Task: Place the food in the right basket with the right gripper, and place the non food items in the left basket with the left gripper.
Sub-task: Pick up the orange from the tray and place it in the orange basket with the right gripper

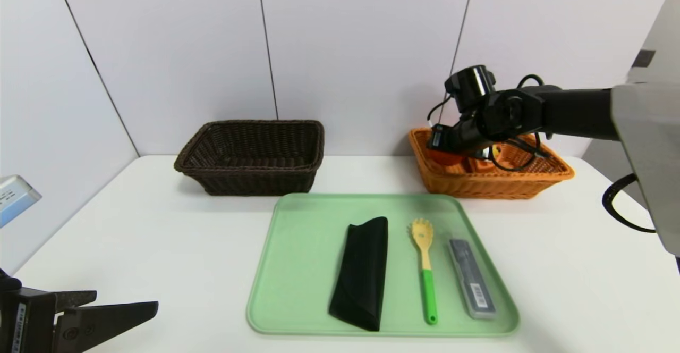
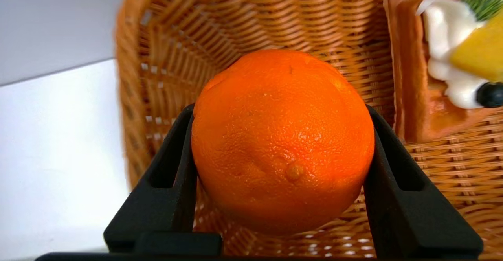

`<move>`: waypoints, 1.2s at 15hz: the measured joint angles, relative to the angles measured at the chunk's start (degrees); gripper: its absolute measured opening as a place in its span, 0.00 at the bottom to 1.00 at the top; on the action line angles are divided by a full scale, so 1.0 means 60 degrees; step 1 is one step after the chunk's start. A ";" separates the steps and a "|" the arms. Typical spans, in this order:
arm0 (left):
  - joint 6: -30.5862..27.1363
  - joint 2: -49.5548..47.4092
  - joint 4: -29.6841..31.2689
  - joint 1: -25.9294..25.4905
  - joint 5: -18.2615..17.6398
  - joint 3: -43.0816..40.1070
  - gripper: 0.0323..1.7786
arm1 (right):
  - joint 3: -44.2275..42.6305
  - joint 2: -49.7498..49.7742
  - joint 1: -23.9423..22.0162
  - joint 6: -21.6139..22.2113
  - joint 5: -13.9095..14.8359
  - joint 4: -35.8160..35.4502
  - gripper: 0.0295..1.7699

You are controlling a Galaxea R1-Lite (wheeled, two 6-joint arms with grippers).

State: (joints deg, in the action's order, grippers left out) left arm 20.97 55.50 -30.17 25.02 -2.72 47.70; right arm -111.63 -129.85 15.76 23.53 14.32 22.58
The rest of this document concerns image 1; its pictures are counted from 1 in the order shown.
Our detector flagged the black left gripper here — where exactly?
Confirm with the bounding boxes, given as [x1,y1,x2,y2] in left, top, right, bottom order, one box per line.
[0,287,159,353]

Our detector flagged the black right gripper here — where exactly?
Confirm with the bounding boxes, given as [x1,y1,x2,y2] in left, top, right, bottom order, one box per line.
[426,123,475,154]

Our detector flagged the orange fruit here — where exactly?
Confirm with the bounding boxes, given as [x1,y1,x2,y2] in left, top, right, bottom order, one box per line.
[428,148,464,166]

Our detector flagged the toy waffle slice with cream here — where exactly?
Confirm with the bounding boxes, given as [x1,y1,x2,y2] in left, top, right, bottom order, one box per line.
[467,145,503,173]

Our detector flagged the black glasses pouch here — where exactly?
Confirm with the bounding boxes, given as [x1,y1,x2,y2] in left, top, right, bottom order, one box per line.
[328,216,389,332]

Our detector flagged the bamboo pasta spoon green handle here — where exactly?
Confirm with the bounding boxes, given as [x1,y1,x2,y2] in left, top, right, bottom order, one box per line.
[411,219,439,326]

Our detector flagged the orange wicker basket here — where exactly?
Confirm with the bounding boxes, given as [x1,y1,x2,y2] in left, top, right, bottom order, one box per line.
[407,128,574,199]

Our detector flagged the dark brown wicker basket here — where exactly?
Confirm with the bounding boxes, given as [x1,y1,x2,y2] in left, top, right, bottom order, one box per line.
[174,120,325,196]

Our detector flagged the grey pencil lead case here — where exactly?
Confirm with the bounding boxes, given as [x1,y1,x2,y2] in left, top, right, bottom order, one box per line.
[445,228,497,320]

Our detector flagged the light green plastic tray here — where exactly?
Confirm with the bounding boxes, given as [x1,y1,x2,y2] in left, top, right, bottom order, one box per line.
[246,193,520,338]

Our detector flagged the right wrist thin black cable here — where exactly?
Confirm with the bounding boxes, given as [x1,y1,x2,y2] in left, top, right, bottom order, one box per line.
[428,74,553,172]

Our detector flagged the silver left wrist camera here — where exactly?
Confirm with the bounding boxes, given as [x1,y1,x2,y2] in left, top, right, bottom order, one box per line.
[0,175,42,229]

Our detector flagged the right arm braided black cable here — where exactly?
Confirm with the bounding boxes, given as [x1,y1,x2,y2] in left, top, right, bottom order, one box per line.
[602,174,657,233]

